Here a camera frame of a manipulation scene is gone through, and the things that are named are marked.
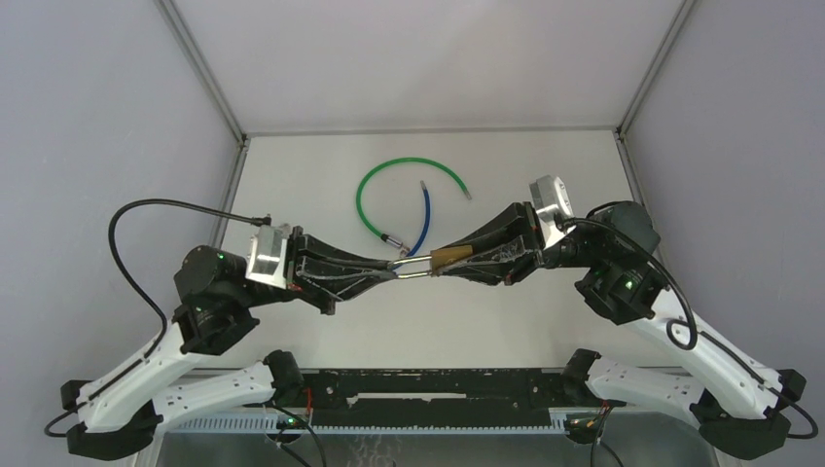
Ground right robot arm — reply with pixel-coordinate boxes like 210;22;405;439
431;201;807;460

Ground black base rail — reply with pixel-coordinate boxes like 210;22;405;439
264;368;605;422

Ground green cable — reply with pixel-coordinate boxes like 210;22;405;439
355;156;473;249

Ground left black camera cable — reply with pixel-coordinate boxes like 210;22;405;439
43;198;272;440

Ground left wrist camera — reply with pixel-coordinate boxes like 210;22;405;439
245;224;292;289

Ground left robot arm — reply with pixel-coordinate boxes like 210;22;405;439
61;225;395;461

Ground blue cable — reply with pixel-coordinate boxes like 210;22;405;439
404;180;433;259

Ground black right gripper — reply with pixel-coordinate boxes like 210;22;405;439
428;201;596;287

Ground white slotted cable duct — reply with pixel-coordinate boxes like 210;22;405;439
172;411;568;435

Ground right black camera cable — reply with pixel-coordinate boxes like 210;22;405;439
560;200;820;441

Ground large brass padlock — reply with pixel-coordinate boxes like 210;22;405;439
388;245;473;280

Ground black camera cable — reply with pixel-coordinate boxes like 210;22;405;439
43;198;272;440
560;200;820;441

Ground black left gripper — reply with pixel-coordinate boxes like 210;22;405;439
243;227;407;316

